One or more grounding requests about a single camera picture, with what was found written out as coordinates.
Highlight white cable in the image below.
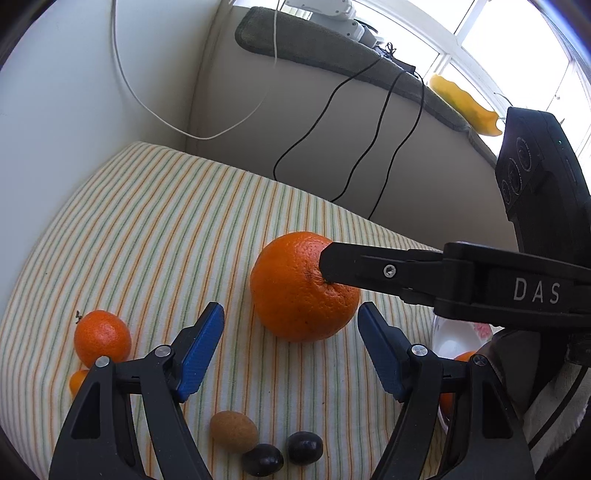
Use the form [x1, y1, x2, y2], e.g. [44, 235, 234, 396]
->
[110, 0, 279, 141]

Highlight black cable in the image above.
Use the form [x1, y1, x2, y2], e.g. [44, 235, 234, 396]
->
[273, 55, 426, 220]
[330, 69, 407, 202]

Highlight large orange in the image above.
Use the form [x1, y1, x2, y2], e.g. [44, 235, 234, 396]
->
[250, 232, 361, 343]
[438, 351, 478, 416]

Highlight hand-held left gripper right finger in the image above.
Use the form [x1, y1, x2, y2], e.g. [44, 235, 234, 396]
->
[357, 302, 536, 480]

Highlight white floral plate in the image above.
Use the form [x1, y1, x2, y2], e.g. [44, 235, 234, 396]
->
[431, 316, 491, 435]

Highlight mandarin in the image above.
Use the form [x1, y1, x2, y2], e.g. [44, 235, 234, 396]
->
[74, 310, 133, 369]

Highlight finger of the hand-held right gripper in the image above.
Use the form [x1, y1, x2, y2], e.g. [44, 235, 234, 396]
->
[319, 240, 445, 306]

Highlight black power adapter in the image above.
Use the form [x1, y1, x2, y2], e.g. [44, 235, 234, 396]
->
[376, 43, 417, 75]

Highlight white power strip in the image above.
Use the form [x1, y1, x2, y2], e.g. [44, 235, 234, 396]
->
[283, 0, 385, 48]

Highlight white window frame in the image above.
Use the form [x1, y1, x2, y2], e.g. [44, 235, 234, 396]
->
[351, 0, 591, 139]

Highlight dark purple grape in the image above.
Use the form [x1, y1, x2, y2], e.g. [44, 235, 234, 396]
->
[286, 431, 324, 464]
[241, 443, 284, 477]

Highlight small kumquat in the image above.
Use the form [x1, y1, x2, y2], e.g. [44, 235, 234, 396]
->
[69, 369, 91, 398]

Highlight grey-green sill mat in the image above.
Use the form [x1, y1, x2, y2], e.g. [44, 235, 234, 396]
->
[235, 6, 499, 158]

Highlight brown round longan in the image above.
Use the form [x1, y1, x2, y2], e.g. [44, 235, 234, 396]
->
[210, 411, 259, 454]

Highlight striped bed sheet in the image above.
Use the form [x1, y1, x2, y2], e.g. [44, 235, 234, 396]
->
[0, 141, 462, 480]

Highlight yellow wavy object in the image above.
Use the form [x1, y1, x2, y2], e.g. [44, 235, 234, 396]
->
[429, 75, 503, 137]

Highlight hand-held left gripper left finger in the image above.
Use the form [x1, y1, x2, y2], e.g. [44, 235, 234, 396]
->
[48, 302, 225, 480]

